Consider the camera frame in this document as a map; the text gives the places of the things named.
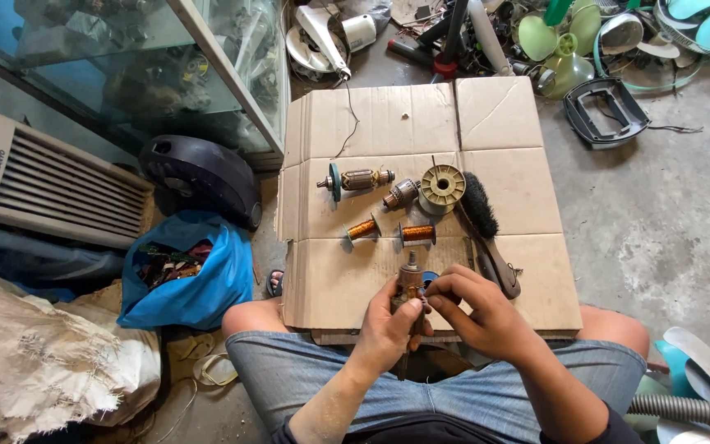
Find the person's left hand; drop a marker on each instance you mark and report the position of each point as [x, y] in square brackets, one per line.
[386, 333]

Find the heap of fan parts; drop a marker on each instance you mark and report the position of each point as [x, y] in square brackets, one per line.
[552, 43]

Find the small grey motor armature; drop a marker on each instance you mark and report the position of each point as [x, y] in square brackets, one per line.
[402, 193]

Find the beige air cooler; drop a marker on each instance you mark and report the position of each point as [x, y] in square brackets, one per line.
[40, 179]

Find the copper motor armature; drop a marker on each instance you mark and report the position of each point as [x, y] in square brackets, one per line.
[410, 290]

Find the person's right hand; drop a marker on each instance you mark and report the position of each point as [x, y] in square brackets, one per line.
[490, 317]

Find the blue round cap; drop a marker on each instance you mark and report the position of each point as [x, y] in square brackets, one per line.
[429, 279]

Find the pile of fan blades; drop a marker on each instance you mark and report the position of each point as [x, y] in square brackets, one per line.
[700, 382]

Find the armature with teal fan disc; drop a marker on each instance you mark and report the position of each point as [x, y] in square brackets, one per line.
[355, 180]

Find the white appliance body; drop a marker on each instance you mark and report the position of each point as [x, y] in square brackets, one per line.
[330, 37]

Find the blue plastic bag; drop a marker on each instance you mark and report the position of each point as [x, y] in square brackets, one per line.
[188, 274]

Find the white woven sack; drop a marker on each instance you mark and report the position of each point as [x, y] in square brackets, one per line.
[59, 357]

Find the person's foot in sandal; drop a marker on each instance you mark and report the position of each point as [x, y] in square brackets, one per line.
[275, 282]

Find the glass display cabinet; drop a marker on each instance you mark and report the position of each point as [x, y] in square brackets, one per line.
[139, 68]

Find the flattened cardboard sheet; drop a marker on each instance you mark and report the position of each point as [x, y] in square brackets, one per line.
[429, 203]

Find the dark purple appliance housing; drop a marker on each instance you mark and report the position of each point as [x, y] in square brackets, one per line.
[204, 179]

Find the person's blue denim shorts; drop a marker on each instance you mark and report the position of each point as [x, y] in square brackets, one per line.
[429, 394]

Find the black plastic frame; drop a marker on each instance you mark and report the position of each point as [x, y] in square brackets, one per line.
[604, 112]

